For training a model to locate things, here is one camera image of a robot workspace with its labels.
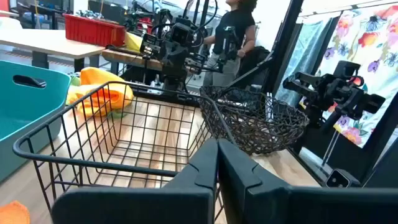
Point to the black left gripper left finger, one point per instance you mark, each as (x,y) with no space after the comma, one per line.
(186,199)

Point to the orange microfiber towel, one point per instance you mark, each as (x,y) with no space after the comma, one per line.
(12,214)

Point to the grey teal curtain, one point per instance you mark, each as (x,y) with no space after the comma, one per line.
(304,46)

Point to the light wooden table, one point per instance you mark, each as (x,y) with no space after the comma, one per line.
(46,40)

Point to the floral print curtain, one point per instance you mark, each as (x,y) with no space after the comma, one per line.
(367,40)

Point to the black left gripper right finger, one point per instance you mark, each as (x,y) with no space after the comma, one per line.
(264,202)

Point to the dark woven wicker basket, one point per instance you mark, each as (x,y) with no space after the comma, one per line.
(258,130)

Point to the small black camera box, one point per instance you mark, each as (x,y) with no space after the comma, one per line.
(339,179)

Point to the yellow microfiber towel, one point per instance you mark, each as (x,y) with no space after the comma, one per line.
(102,93)

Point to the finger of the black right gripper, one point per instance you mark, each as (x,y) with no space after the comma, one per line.
(150,45)
(194,65)

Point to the butcher block table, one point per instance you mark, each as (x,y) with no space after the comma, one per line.
(130,57)

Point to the person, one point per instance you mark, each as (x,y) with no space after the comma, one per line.
(233,25)

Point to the black frame post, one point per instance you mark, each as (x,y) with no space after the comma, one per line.
(283,46)

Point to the teal plastic bin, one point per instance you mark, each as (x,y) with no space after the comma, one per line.
(31,105)

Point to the red plastic crate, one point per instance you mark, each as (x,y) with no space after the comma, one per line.
(93,31)

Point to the yellow cloth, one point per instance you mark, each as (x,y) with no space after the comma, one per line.
(133,42)

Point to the black background robot arm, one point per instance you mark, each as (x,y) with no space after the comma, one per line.
(230,43)

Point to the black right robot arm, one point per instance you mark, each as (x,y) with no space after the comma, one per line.
(174,82)

